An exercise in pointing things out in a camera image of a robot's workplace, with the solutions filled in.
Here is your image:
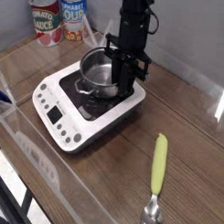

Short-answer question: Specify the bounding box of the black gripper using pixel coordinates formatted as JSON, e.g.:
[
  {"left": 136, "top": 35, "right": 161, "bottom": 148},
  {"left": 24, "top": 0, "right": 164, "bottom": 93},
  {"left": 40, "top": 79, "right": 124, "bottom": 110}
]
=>
[{"left": 105, "top": 9, "right": 151, "bottom": 98}]

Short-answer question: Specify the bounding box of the silver pot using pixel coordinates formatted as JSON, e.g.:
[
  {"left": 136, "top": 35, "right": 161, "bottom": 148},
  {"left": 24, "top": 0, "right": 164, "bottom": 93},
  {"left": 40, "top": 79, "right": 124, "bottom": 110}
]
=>
[{"left": 74, "top": 47, "right": 119, "bottom": 99}]

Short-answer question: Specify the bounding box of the green handled ice cream scoop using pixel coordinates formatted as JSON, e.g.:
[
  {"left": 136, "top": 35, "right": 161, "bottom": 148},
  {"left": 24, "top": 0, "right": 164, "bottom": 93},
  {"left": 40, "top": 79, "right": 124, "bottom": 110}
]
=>
[{"left": 140, "top": 133, "right": 167, "bottom": 224}]

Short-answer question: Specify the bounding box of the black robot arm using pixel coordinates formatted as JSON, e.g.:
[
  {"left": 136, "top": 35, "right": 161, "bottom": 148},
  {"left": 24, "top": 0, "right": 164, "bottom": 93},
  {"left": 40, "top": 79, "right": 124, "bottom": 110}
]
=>
[{"left": 105, "top": 0, "right": 159, "bottom": 98}]

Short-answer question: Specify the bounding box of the white and black stove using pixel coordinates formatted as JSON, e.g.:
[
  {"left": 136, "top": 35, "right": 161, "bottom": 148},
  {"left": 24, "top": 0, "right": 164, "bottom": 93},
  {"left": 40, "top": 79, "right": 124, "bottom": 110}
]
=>
[{"left": 32, "top": 62, "right": 145, "bottom": 153}]

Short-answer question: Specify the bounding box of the alphabet soup can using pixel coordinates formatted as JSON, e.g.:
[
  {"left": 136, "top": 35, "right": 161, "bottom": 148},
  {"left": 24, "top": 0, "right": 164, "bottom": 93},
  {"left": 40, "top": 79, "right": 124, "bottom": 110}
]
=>
[{"left": 61, "top": 0, "right": 87, "bottom": 41}]

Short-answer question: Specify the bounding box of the tomato sauce can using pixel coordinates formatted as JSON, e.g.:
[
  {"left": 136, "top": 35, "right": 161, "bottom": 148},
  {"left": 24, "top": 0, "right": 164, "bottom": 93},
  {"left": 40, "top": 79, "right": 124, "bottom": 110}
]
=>
[{"left": 29, "top": 0, "right": 63, "bottom": 47}]

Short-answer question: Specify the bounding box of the clear acrylic barrier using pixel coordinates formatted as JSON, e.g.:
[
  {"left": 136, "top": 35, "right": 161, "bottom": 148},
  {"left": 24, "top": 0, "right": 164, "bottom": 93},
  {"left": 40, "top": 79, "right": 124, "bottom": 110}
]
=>
[{"left": 0, "top": 69, "right": 118, "bottom": 224}]

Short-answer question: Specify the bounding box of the black table leg frame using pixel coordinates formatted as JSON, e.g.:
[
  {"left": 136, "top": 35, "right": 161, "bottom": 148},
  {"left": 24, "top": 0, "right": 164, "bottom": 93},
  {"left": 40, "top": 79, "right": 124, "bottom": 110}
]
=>
[{"left": 0, "top": 176, "right": 32, "bottom": 224}]

